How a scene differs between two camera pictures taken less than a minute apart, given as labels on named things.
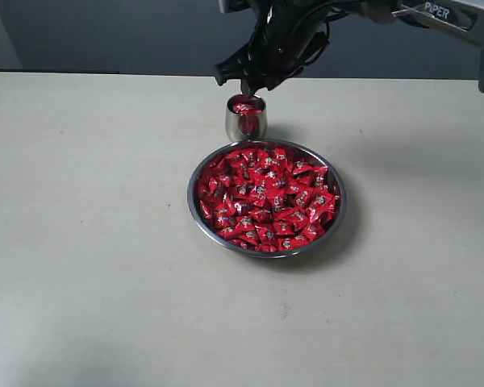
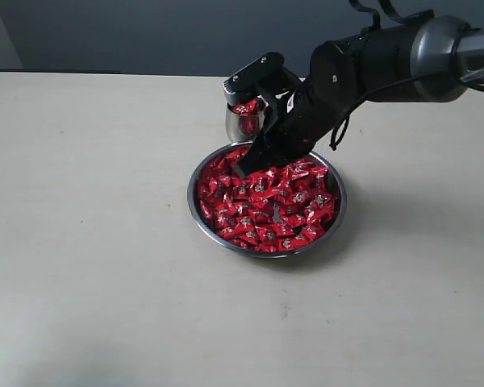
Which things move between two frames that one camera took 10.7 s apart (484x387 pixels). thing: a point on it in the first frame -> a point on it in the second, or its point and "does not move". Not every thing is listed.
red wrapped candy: (267, 235) does not move
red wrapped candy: (313, 232) does not move
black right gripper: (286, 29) -> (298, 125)
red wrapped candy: (228, 232) does not move
